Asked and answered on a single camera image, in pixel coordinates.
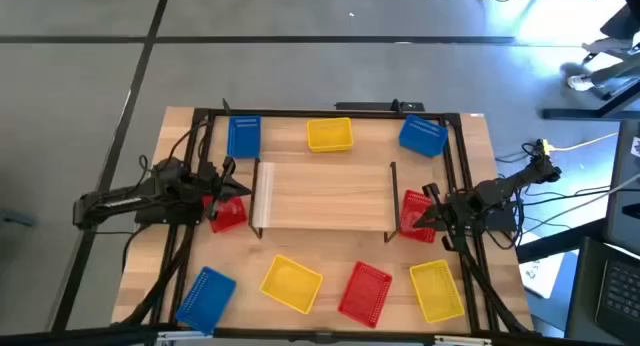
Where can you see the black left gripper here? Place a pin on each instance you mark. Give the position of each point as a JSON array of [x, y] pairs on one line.
[[210, 188]]

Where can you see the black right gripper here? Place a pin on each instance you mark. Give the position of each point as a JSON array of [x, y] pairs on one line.
[[462, 211]]

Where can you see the red plastic basket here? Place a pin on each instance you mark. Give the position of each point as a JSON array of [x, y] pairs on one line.
[[231, 216], [365, 294], [410, 203]]

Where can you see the blue plastic basket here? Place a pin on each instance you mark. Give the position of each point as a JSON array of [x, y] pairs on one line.
[[424, 136], [244, 138], [206, 300]]

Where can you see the yellow plastic basket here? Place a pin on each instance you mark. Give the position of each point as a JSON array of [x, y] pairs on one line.
[[330, 135], [436, 291], [291, 284]]

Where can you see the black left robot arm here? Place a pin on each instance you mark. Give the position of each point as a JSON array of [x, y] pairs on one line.
[[125, 201]]

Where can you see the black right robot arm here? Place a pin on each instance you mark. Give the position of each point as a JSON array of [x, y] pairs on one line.
[[505, 186]]

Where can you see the wooden shelf with black legs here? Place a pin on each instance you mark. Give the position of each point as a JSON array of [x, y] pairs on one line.
[[325, 196]]

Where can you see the white paper sheet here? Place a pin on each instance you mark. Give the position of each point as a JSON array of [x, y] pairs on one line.
[[542, 276]]

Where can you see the black desk leg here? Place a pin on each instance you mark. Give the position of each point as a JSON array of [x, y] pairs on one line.
[[560, 241]]

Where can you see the black mounting bar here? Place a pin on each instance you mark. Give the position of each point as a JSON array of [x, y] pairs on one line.
[[370, 106]]

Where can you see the black desk foot bar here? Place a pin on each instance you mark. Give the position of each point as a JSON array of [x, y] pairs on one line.
[[575, 114]]

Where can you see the person's foot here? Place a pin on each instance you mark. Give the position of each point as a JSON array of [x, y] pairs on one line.
[[602, 46], [580, 82]]

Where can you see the dark grey open laptop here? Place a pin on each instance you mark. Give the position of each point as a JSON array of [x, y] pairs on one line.
[[622, 296]]

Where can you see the small grey blue object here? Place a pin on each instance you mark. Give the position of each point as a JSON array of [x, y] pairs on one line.
[[17, 217]]

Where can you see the person's leg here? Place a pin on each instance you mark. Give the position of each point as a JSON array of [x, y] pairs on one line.
[[620, 28]]

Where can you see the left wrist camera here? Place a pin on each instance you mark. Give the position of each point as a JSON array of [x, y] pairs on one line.
[[229, 167]]

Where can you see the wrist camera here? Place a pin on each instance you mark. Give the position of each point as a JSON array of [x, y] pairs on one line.
[[229, 167], [431, 192]]

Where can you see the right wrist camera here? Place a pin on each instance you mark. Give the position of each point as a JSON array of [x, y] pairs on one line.
[[431, 192]]

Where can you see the black aluminium table frame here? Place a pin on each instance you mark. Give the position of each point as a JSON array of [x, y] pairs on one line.
[[300, 113]]

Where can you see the silver aluminium bracket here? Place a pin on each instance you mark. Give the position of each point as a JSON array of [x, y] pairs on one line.
[[462, 341], [185, 336]]

